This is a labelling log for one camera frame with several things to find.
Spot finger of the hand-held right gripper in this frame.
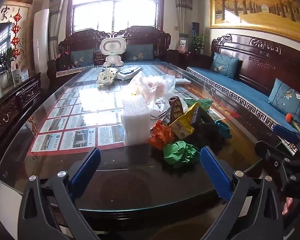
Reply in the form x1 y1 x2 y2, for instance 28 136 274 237
254 140 294 167
273 124 300 155

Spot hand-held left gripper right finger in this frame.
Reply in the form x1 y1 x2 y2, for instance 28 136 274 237
199 146 284 240

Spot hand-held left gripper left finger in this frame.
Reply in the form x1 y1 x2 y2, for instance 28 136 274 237
17 147 102 240

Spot green paper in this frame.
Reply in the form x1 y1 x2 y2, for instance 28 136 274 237
163 141 201 168

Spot teal paper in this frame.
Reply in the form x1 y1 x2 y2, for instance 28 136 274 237
214 120 232 139

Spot yellow snack packet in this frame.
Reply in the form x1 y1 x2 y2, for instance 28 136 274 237
169 102 200 139

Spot orange paper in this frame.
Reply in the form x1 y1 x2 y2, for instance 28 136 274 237
148 120 175 150

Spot white foam block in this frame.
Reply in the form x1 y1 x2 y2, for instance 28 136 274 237
121 97 151 146

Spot person's right hand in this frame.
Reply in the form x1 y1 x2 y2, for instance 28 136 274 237
282 196 294 215

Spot orange ball toy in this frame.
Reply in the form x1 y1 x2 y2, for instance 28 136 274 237
285 114 300 130

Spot blue flower pillow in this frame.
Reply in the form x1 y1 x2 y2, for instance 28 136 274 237
70 49 95 67
265 78 300 128
210 52 240 79
125 44 154 61

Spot rows of printed photo cards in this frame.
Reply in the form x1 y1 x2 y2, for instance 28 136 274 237
31 65 208 153

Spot black crumpled paper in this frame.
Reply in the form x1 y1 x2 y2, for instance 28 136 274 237
190 115 225 155

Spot green foil wrapper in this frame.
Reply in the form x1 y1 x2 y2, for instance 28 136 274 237
184 98 213 110

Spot long blue seat cushion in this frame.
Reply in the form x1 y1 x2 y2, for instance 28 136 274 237
186 66 300 133

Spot long carved wooden sofa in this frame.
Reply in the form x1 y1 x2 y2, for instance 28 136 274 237
186 34 300 155

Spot white patterned crumpled paper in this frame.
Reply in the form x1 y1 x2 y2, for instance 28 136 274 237
96 67 119 87

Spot carved wooden television cabinet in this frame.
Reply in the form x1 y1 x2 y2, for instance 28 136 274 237
0 72 49 140

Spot clear plastic bag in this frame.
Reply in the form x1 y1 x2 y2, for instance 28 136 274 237
129 71 177 110

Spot white patterned packet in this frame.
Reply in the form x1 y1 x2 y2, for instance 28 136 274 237
116 66 142 80

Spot tissue box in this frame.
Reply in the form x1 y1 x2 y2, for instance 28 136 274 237
12 68 30 85

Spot dark wooden corner table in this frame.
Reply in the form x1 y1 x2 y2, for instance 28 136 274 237
166 50 213 68

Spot white robot toy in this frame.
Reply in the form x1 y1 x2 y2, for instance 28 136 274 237
100 37 127 67

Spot small potted plant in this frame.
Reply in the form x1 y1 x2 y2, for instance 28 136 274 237
192 34 205 54

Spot gold framed tree painting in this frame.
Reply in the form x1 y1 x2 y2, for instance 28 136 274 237
209 0 300 43

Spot green plant in vase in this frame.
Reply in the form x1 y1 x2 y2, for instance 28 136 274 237
0 46 17 87

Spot white standing air conditioner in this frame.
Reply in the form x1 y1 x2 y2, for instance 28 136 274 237
33 8 50 68

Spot carved wooden double sofa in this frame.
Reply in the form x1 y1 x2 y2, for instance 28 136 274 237
46 26 172 85

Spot flat screen television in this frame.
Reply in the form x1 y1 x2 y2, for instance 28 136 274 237
0 22 13 77

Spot beige curtain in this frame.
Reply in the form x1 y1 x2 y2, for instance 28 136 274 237
174 0 194 40
48 0 68 60

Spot large window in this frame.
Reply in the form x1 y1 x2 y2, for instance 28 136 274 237
66 0 165 34

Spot red knot string decoration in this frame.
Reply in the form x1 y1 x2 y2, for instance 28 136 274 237
11 12 22 58

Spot calligraphy wall scroll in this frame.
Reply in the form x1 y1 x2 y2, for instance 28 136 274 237
0 0 33 78

